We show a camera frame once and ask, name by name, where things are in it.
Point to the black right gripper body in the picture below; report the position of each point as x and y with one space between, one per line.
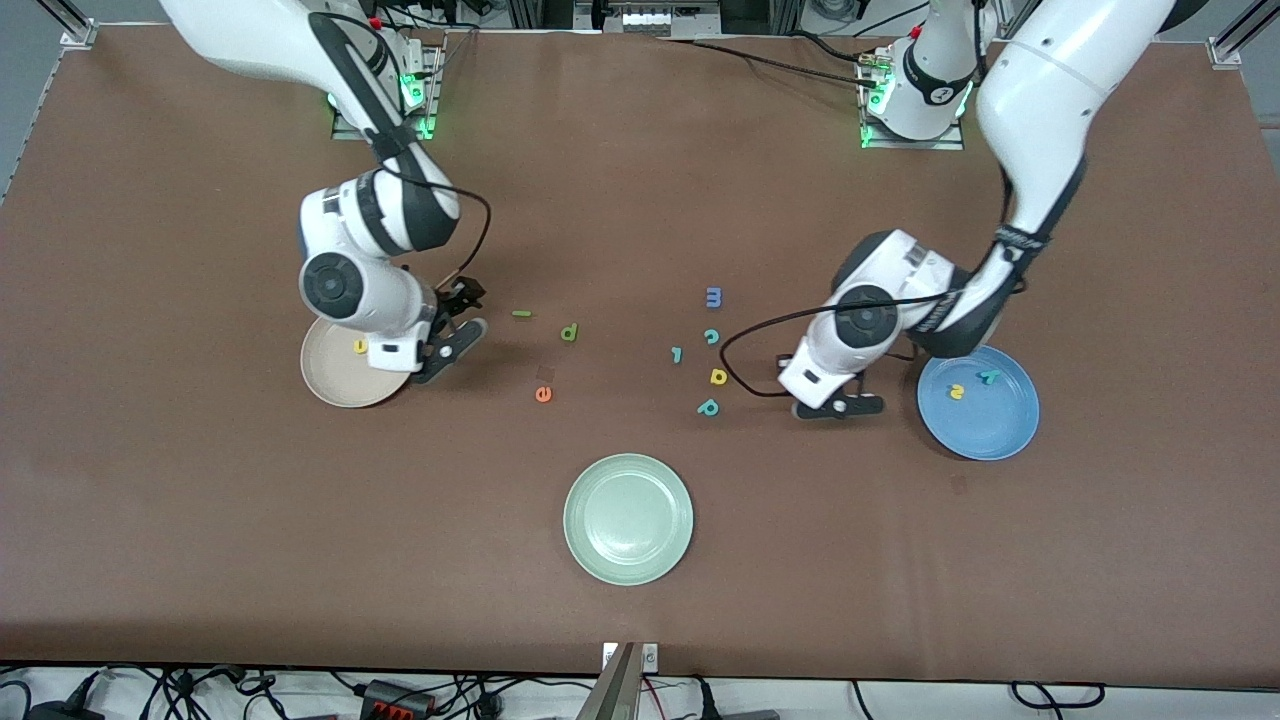
461 297

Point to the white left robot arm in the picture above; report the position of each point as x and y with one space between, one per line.
1040 100

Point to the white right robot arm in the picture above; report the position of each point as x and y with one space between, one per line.
250 30

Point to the blue plate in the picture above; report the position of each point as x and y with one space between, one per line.
985 420

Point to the beige brown plate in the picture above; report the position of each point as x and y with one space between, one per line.
335 375

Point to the teal letter p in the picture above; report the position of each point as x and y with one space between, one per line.
708 407

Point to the pale green plate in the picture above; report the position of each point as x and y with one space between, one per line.
628 519

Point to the silver connector box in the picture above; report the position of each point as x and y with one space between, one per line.
650 20

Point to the black plug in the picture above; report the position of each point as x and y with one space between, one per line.
706 705

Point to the grey metal profile bar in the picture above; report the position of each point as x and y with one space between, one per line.
615 690

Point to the black orange power strip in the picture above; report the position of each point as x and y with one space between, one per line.
395 697

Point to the black power adapter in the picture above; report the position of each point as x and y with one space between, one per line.
65 711

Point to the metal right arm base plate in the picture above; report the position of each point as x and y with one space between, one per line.
425 100

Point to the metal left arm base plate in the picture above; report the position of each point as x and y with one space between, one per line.
950 143

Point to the small white metal bracket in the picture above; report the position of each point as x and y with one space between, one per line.
650 656

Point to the aluminium corner bracket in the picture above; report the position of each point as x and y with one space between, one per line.
1225 52
78 35

